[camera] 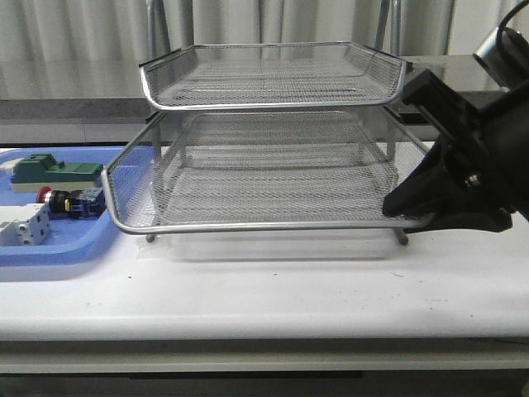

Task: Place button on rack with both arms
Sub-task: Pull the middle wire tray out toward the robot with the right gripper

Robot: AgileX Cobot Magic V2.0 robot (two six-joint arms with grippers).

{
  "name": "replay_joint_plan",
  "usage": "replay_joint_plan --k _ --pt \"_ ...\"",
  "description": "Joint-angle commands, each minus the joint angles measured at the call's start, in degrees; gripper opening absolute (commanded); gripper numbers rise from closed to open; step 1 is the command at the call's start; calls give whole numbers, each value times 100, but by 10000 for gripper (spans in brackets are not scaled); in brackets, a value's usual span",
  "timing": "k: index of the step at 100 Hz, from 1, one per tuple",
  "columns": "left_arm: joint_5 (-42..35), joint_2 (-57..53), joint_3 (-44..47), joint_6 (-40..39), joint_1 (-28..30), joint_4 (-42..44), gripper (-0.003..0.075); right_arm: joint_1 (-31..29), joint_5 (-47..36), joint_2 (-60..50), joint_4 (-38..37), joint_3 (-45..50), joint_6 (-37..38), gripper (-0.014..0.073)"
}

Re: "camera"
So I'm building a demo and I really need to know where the green and beige switch block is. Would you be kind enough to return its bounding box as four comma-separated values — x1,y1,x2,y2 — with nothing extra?
11,153,103,193

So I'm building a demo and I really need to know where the silver top mesh tray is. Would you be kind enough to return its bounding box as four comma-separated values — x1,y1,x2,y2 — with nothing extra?
139,41,407,112

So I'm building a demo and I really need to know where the silver mesh tray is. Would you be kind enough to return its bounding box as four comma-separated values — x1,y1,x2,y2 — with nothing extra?
102,107,430,235
151,143,398,225
139,41,407,112

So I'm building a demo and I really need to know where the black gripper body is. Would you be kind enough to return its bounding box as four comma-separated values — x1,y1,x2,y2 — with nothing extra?
403,70,528,215

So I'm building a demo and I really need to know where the clear tape patch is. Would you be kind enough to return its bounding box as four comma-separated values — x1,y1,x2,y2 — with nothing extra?
136,236,174,261

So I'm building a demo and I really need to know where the red emergency stop button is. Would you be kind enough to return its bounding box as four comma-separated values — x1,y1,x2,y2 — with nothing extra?
36,186,107,218

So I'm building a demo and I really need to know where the blue plastic tray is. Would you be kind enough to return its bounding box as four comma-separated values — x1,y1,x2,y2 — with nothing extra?
0,146,137,268

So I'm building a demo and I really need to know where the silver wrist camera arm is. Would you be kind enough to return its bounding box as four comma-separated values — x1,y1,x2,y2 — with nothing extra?
473,27,528,88

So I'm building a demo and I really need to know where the silver bottom mesh tray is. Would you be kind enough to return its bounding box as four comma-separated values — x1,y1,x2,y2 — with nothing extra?
151,143,398,225

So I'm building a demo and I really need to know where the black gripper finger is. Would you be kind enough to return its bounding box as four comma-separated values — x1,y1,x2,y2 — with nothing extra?
403,198,512,233
383,141,459,217

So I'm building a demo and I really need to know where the grey metal rack frame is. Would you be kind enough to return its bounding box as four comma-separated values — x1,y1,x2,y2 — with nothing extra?
137,48,415,246

